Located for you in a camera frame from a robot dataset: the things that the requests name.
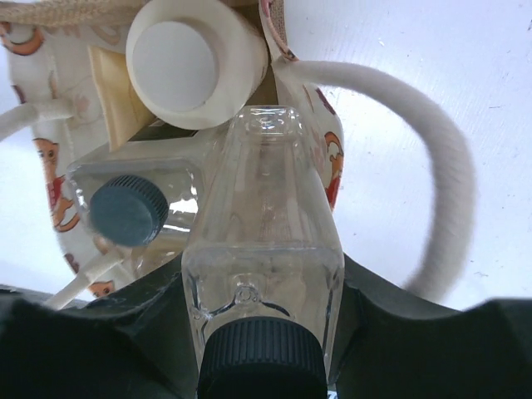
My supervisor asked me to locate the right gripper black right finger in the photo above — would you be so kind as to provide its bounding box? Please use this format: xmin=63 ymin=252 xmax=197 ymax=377
xmin=329 ymin=258 xmax=531 ymax=398

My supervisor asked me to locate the white cream jar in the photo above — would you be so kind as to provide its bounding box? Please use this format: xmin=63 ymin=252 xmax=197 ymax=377
xmin=126 ymin=1 xmax=268 ymax=130

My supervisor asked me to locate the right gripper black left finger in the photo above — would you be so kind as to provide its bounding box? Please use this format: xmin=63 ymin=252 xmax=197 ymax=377
xmin=1 ymin=265 xmax=198 ymax=398

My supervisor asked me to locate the brown canvas tote bag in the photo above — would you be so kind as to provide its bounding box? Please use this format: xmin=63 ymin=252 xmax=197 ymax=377
xmin=1 ymin=1 xmax=475 ymax=309

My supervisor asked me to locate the clear square bottle dark cap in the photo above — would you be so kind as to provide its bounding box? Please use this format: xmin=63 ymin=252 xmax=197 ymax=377
xmin=182 ymin=106 xmax=344 ymax=398

